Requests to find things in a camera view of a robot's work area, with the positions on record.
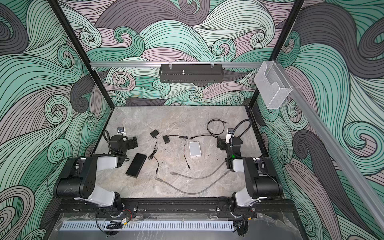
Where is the black network switch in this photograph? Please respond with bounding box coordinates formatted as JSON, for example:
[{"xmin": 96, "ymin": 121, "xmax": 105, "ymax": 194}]
[{"xmin": 125, "ymin": 153, "xmax": 147, "ymax": 179}]

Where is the black power adapter with cable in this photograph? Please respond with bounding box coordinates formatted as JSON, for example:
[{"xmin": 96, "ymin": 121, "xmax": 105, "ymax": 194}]
[{"xmin": 148, "ymin": 130, "xmax": 160, "ymax": 175}]

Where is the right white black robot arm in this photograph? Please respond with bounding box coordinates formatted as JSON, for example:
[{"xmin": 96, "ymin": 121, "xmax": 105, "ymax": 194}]
[{"xmin": 217, "ymin": 119, "xmax": 283, "ymax": 211}]

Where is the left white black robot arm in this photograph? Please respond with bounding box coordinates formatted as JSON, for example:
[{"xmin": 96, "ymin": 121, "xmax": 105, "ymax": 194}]
[{"xmin": 53, "ymin": 131, "xmax": 138, "ymax": 213}]

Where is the black coiled cable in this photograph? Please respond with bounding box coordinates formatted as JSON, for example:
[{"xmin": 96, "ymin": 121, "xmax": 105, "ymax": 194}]
[{"xmin": 190, "ymin": 118, "xmax": 228, "ymax": 140}]

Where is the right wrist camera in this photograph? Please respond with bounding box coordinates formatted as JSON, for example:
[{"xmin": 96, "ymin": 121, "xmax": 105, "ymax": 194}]
[{"xmin": 226, "ymin": 128, "xmax": 234, "ymax": 144}]

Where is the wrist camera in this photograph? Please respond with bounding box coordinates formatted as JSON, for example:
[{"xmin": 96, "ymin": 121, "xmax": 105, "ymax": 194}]
[
  {"xmin": 226, "ymin": 128, "xmax": 234, "ymax": 144},
  {"xmin": 117, "ymin": 127, "xmax": 126, "ymax": 136}
]

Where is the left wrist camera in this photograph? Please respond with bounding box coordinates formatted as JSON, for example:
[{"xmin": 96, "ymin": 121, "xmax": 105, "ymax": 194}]
[{"xmin": 117, "ymin": 127, "xmax": 126, "ymax": 136}]

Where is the white network switch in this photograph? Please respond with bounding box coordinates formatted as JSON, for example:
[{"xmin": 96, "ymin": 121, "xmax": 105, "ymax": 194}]
[{"xmin": 189, "ymin": 142, "xmax": 202, "ymax": 158}]

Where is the grey ethernet cable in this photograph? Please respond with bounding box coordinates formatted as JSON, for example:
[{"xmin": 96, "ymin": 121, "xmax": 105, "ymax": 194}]
[{"xmin": 154, "ymin": 160, "xmax": 232, "ymax": 195}]

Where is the black wall tray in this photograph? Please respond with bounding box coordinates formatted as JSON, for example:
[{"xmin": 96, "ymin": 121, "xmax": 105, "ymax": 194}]
[{"xmin": 159, "ymin": 65, "xmax": 224, "ymax": 84}]

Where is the clear plastic wall holder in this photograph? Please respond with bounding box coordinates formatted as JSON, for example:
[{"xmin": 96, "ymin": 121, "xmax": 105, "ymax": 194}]
[{"xmin": 255, "ymin": 61, "xmax": 292, "ymax": 110}]

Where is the aluminium wall rail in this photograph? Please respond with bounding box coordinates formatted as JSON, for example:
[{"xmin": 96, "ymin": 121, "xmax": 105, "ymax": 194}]
[{"xmin": 90, "ymin": 61, "xmax": 262, "ymax": 69}]

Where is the white slotted cable duct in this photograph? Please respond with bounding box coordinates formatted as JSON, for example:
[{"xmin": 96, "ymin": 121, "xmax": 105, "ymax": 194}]
[{"xmin": 59, "ymin": 221, "xmax": 235, "ymax": 231}]

